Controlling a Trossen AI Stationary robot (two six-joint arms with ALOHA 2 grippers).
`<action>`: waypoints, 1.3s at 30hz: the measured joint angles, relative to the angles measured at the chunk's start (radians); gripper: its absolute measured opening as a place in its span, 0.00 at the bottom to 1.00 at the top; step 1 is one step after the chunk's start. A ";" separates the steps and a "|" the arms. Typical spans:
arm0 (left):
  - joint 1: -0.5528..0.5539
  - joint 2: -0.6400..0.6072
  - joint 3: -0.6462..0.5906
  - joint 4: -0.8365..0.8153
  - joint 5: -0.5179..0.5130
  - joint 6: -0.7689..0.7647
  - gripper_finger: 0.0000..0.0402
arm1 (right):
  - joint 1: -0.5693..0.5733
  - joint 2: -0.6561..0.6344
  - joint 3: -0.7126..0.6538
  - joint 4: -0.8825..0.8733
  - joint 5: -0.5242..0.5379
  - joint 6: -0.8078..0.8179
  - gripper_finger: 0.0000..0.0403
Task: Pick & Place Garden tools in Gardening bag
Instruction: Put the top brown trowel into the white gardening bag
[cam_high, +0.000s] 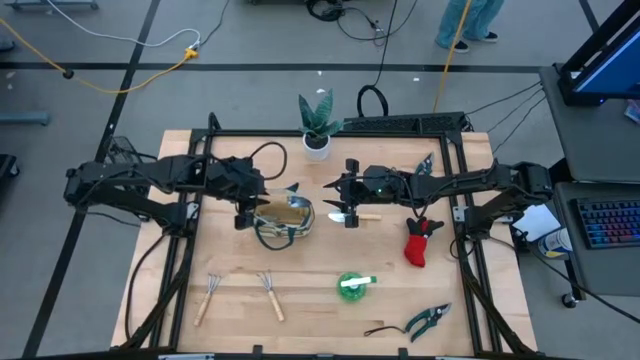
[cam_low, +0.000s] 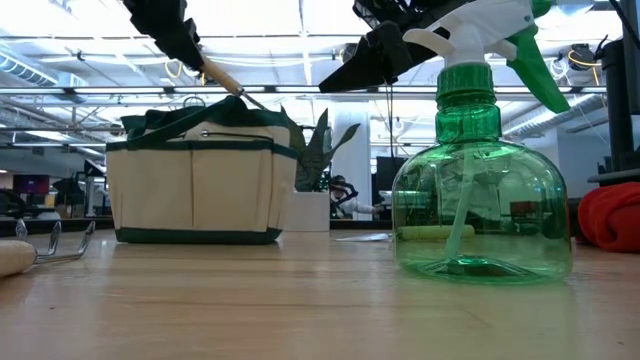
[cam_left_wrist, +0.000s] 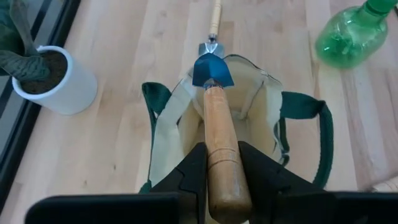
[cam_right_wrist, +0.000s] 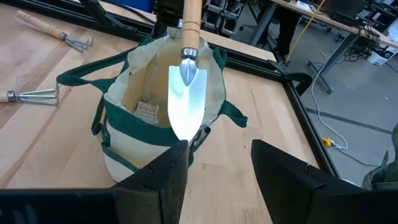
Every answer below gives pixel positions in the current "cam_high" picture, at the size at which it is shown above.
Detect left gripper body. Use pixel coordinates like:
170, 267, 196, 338
207, 157, 267, 231

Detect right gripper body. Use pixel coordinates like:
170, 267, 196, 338
343, 159, 417, 229

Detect cream green gardening bag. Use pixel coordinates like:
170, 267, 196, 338
252, 182, 317, 252

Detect wide wood-handled trowel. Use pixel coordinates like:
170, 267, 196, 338
327, 209, 384, 224

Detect green black pruning shears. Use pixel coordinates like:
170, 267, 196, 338
363, 302, 453, 344
413, 152, 436, 176

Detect red black gardening glove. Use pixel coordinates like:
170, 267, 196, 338
403, 215, 445, 269

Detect wood-handled three-prong cultivator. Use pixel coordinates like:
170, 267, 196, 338
257, 271, 286, 324

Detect wood-handled hand rake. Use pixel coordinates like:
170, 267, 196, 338
193, 273, 223, 329

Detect snake plant in white pot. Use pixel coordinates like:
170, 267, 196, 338
298, 89, 346, 162

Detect long black electronics box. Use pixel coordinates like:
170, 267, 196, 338
344, 112, 469, 134

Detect green plastic spray bottle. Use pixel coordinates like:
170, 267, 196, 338
337, 271, 379, 304

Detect white blue round container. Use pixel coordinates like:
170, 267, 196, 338
537, 227, 574, 260

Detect grey computer cart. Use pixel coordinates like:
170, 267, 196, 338
538, 64, 640, 309

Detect grey metal floor base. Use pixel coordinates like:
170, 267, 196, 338
0, 112, 51, 127

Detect black floor stand foot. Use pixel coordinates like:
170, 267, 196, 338
0, 153, 21, 180

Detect backlit computer keyboard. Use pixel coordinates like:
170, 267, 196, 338
574, 197, 640, 250

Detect black computer monitor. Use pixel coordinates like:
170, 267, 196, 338
556, 0, 640, 108

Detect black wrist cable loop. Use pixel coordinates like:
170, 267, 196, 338
248, 141, 289, 182

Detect black aluminium table frame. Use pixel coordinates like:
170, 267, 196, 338
114, 112, 539, 360

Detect black looped floor cable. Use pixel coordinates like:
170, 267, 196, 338
356, 0, 400, 120

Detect black wire-caged power box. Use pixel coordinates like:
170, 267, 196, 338
102, 135, 146, 164

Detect yellow extension cable with plug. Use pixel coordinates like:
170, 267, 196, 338
0, 17, 200, 96

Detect white floor cable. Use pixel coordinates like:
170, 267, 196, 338
44, 0, 202, 50

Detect yellow floor cable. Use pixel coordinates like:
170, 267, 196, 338
432, 0, 474, 114

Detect black cable bundle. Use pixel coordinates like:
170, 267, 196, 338
304, 0, 419, 46

